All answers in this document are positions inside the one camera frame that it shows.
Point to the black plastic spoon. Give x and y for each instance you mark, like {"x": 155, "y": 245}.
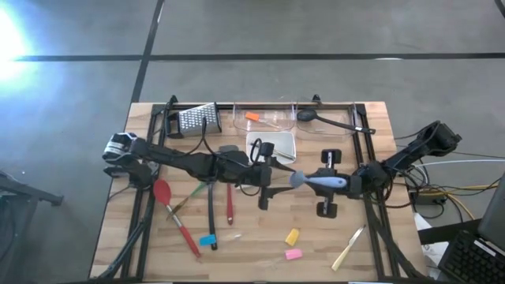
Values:
{"x": 213, "y": 221}

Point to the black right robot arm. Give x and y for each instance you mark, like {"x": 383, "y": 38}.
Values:
{"x": 410, "y": 152}

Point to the small grey scraper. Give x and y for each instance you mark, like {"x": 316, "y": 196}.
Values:
{"x": 229, "y": 148}

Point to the grey plastic spoon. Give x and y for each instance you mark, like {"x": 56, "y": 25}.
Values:
{"x": 327, "y": 181}

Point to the black power box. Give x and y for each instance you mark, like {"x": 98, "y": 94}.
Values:
{"x": 426, "y": 199}

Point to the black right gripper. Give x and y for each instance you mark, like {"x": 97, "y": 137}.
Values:
{"x": 353, "y": 184}

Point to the clear plastic bin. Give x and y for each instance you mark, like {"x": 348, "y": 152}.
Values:
{"x": 286, "y": 112}
{"x": 335, "y": 110}

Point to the metal box grater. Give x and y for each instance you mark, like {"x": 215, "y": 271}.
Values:
{"x": 197, "y": 120}

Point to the yellow sponge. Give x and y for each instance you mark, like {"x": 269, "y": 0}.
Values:
{"x": 292, "y": 237}

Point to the white paper sheet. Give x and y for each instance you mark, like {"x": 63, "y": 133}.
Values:
{"x": 432, "y": 252}

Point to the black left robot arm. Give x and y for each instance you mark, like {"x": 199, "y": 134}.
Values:
{"x": 185, "y": 161}

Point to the black floor stand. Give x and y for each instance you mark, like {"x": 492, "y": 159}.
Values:
{"x": 23, "y": 189}

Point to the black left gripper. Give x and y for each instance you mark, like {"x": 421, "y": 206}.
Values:
{"x": 256, "y": 173}

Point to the red slotted spatula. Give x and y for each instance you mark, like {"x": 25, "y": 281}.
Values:
{"x": 230, "y": 205}

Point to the slim brown knife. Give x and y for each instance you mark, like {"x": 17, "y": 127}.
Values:
{"x": 286, "y": 155}

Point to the white plastic bin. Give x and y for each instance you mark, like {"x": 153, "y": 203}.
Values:
{"x": 284, "y": 140}

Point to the black laptop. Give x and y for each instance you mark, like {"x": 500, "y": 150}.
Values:
{"x": 469, "y": 260}

